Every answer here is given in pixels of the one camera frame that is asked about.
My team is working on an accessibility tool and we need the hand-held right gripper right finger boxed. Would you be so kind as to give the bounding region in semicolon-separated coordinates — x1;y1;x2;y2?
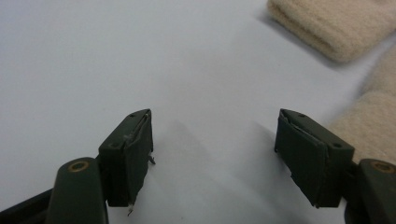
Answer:
274;108;356;209

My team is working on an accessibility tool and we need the beige fleece glove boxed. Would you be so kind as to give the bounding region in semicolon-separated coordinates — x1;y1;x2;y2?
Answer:
266;0;396;64
328;46;396;165

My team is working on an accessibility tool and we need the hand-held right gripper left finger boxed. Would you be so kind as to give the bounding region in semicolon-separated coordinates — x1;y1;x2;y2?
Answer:
98;108;157;217

